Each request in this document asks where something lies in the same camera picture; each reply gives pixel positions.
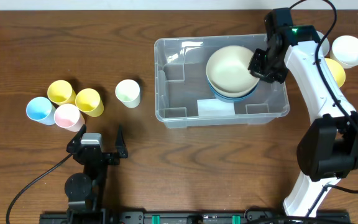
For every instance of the grey small bowl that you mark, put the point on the grey small bowl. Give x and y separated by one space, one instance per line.
325 46

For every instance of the yellow cup front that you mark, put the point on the yellow cup front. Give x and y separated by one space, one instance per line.
89 101

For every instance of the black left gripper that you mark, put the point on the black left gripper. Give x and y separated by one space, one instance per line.
96 156

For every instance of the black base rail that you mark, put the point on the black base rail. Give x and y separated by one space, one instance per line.
250 216

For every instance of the dark blue bowl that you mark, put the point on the dark blue bowl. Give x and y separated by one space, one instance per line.
231 99

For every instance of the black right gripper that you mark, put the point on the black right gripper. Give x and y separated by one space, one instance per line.
260 63

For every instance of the yellow cup rear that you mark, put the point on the yellow cup rear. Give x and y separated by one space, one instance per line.
61 92

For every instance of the white cup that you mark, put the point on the white cup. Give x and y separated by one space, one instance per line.
128 93

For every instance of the white label in bin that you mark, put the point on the white label in bin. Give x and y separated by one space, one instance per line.
215 107

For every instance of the pink cup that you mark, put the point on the pink cup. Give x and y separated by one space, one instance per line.
69 117

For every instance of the beige large bowl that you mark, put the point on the beige large bowl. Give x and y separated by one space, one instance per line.
227 70

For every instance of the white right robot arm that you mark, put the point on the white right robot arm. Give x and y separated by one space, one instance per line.
329 149

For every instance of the clear plastic storage bin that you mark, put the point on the clear plastic storage bin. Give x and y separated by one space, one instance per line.
180 81

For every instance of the light blue cup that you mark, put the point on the light blue cup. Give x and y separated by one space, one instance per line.
41 110

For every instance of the yellow small bowl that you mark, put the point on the yellow small bowl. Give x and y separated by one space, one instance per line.
337 71

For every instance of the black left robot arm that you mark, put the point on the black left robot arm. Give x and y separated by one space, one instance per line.
85 189

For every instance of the yellow cup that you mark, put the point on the yellow cup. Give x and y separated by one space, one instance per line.
61 92
89 101

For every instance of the white small bowl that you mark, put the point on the white small bowl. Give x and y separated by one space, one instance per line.
344 50

